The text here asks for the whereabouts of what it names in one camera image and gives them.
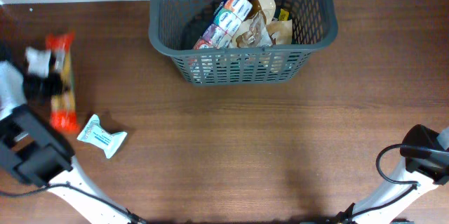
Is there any light blue white tube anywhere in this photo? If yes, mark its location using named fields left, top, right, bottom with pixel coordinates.
left=76, top=114, right=128, bottom=159

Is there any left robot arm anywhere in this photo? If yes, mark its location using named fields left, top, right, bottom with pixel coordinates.
left=1, top=58, right=145, bottom=223

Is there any orange spaghetti packet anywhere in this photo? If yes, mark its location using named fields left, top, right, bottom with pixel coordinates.
left=46, top=32, right=79, bottom=133

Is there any green coffee bag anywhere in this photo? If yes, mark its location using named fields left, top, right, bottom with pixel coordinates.
left=273, top=8, right=291, bottom=21

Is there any beige noodle packet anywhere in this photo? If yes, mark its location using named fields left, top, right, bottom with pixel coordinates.
left=259, top=19, right=294, bottom=74

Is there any brown white snack bag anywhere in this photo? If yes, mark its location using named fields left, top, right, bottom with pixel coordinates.
left=229, top=0, right=276, bottom=48

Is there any grey plastic basket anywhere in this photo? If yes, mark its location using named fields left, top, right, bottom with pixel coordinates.
left=148, top=0, right=338, bottom=86

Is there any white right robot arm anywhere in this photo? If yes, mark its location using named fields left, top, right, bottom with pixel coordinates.
left=331, top=124, right=448, bottom=224

